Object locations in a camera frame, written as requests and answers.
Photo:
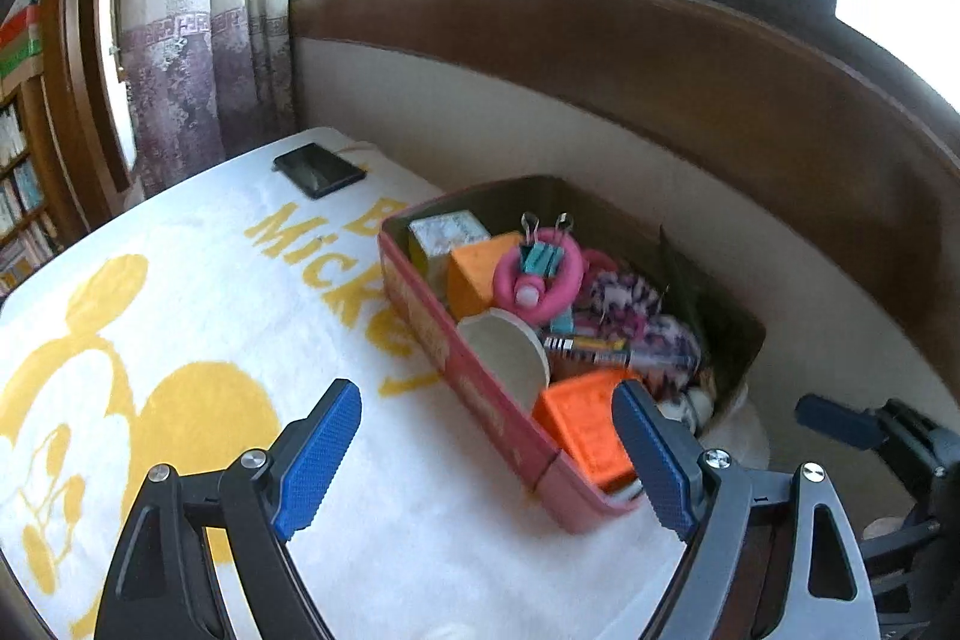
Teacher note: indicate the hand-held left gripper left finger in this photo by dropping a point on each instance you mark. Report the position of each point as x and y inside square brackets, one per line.
[319, 452]

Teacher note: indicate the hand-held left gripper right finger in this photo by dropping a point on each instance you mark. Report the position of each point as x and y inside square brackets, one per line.
[652, 452]

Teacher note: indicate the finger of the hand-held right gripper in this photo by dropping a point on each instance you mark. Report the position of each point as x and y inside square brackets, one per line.
[900, 546]
[832, 419]

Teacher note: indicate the pink leopard print plush toy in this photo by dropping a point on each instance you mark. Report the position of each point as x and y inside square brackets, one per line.
[637, 317]

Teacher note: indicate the red cardboard box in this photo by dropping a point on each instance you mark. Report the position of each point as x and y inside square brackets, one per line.
[480, 385]

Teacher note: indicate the light orange embossed rubber cube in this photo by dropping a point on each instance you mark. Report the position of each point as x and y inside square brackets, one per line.
[480, 272]

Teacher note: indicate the white roll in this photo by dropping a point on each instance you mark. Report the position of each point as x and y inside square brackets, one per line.
[696, 407]

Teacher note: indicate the dark orange rubber cube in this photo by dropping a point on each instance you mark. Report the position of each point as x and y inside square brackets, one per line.
[585, 430]

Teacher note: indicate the yellow black tube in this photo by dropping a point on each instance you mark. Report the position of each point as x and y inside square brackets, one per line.
[585, 349]

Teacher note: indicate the white yellow printed blanket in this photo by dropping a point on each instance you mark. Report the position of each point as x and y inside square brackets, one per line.
[187, 310]

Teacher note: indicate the teal binder clip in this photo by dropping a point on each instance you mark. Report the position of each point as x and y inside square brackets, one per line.
[544, 257]

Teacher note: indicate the white patterned cube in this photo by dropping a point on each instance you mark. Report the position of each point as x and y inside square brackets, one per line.
[446, 239]

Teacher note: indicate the black phone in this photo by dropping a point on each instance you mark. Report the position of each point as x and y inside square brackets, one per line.
[319, 169]

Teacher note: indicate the white bed mattress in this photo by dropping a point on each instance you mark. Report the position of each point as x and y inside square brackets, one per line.
[315, 136]

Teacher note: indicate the large wooden bookshelf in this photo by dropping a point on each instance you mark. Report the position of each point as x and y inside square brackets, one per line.
[15, 175]

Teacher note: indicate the white purple patterned curtain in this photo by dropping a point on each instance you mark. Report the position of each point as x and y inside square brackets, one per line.
[202, 48]

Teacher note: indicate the wooden headboard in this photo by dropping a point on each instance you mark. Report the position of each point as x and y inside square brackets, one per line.
[600, 33]

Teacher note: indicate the stack of coloured boxes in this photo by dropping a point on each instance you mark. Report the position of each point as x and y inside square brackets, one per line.
[19, 40]

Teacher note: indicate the wooden door frame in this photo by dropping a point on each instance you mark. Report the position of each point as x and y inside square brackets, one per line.
[67, 85]

